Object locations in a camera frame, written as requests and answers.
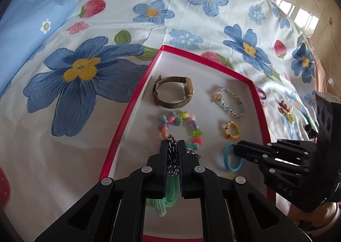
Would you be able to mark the green scrunchie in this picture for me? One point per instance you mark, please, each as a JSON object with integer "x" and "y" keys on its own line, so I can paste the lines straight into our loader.
{"x": 167, "y": 199}

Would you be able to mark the red cardboard box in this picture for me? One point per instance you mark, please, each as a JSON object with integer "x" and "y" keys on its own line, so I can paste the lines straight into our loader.
{"x": 186, "y": 68}

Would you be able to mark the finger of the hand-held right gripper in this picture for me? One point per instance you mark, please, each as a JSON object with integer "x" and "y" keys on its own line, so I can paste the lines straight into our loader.
{"x": 285, "y": 167}
{"x": 282, "y": 147}

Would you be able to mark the peach printed blanket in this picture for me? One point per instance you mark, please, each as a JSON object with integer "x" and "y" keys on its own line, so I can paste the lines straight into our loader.
{"x": 323, "y": 79}

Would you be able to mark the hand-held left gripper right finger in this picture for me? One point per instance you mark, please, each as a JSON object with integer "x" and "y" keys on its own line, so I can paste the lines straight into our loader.
{"x": 213, "y": 199}

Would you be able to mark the green hair clip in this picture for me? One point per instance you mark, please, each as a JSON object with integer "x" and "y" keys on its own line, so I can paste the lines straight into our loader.
{"x": 309, "y": 119}

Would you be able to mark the bronze mesh band watch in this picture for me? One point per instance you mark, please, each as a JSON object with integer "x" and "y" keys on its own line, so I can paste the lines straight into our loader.
{"x": 170, "y": 79}

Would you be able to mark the black scrunchie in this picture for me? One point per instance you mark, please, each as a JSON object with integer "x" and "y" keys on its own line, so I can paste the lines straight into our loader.
{"x": 311, "y": 131}

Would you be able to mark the red bow hair clip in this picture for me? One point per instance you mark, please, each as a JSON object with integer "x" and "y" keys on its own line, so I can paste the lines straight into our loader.
{"x": 284, "y": 105}

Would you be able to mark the person's right hand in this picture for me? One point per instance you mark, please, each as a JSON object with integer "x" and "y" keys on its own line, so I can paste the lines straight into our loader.
{"x": 317, "y": 218}

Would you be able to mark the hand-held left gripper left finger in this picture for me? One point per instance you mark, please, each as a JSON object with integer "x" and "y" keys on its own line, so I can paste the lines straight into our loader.
{"x": 128, "y": 204}

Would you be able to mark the light blue pillow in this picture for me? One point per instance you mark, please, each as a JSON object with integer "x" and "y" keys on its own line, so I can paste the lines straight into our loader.
{"x": 29, "y": 31}

